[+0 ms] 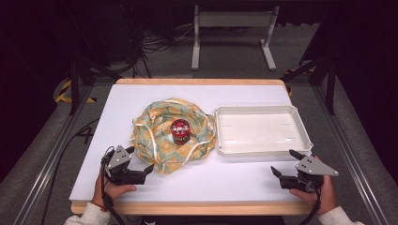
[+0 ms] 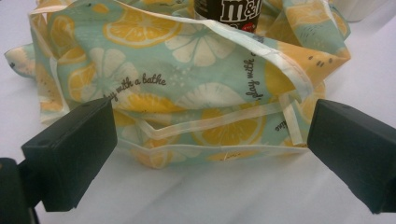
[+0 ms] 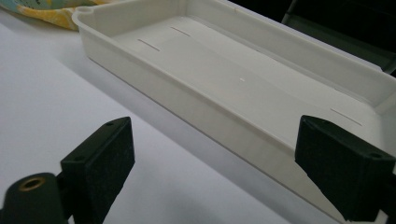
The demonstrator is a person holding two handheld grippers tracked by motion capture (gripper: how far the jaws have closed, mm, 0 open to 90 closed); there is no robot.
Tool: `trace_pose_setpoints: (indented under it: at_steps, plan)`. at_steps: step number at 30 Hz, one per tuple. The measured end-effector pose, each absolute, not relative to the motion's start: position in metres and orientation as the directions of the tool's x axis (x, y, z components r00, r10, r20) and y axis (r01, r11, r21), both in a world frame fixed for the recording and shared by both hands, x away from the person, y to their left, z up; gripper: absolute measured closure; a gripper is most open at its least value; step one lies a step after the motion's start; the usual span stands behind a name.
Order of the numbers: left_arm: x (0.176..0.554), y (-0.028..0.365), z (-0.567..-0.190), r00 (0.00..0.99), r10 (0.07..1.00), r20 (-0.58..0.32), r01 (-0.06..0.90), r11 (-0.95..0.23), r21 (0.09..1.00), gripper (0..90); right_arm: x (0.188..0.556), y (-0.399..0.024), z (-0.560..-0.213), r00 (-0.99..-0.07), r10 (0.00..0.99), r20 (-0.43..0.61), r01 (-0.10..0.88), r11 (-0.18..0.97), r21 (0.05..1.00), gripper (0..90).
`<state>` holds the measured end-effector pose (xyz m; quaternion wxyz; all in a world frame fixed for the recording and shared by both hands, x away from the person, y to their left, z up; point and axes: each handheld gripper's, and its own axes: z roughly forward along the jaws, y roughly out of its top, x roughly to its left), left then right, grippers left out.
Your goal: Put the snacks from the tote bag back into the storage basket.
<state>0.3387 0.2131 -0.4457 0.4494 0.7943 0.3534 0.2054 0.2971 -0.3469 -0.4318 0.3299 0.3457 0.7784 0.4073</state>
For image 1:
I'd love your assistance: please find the black floor cable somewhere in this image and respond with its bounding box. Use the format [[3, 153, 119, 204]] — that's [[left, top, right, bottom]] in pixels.
[[39, 117, 101, 225]]

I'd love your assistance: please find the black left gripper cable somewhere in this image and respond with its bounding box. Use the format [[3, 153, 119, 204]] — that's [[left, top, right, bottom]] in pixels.
[[99, 145, 127, 225]]

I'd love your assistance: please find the black metal stand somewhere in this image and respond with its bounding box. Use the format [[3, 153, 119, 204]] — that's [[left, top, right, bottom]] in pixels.
[[281, 55, 338, 116], [69, 54, 124, 116]]

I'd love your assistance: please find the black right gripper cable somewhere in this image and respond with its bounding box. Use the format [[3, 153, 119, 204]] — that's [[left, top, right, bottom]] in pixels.
[[298, 186, 324, 225]]

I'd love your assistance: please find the yellow black hazard tape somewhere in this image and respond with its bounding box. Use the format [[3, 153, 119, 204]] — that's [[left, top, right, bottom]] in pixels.
[[54, 79, 98, 104]]

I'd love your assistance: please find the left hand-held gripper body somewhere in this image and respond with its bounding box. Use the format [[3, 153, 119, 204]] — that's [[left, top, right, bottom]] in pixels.
[[100, 144, 147, 187]]

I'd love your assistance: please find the bundle of floor cables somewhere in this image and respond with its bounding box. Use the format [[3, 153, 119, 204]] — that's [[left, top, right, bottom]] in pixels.
[[132, 22, 195, 79]]

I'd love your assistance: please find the white metal stand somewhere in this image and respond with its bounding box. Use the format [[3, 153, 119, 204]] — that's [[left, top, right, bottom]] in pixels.
[[191, 4, 281, 71]]

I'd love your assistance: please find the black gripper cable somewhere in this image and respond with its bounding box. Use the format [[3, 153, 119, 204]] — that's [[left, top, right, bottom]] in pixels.
[[99, 145, 127, 225], [298, 186, 324, 225]]

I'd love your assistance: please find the white plastic tray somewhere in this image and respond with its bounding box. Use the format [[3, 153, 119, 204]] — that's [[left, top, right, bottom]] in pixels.
[[214, 104, 314, 158]]

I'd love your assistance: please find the yellow green floral cloth bag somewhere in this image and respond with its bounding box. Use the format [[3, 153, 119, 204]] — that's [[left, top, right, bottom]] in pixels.
[[130, 97, 218, 175]]

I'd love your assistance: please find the person's right hand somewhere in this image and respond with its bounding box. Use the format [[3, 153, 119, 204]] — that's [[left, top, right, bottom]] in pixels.
[[288, 174, 338, 216]]

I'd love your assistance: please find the person's left hand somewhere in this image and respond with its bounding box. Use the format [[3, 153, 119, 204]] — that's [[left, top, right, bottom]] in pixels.
[[91, 173, 138, 210]]

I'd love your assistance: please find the aluminium floor rail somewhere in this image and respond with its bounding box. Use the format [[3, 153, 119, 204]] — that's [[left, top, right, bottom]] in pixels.
[[11, 83, 96, 225], [312, 83, 390, 225]]

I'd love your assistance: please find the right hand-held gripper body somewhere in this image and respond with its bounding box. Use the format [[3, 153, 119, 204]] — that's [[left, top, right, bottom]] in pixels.
[[279, 155, 340, 193]]

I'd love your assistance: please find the red round can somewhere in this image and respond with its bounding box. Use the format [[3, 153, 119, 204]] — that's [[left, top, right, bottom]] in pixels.
[[170, 118, 191, 146]]

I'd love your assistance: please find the person's dark clothing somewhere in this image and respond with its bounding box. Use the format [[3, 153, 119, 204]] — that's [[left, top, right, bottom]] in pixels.
[[140, 215, 286, 225]]

